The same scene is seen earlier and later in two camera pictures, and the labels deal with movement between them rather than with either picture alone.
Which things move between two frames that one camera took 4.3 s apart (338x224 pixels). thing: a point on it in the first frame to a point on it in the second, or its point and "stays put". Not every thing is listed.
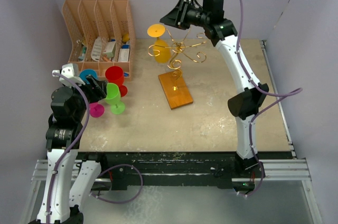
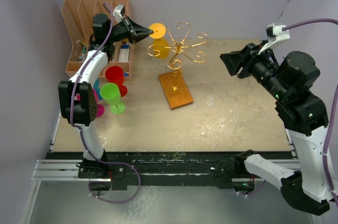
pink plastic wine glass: x=96 y=110 stays put
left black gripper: x=96 y=89 to x=135 y=32
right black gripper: x=177 y=17 to x=246 y=57
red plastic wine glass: x=114 y=74 stays put
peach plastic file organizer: x=101 y=34 stays put
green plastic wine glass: x=113 y=98 stays put
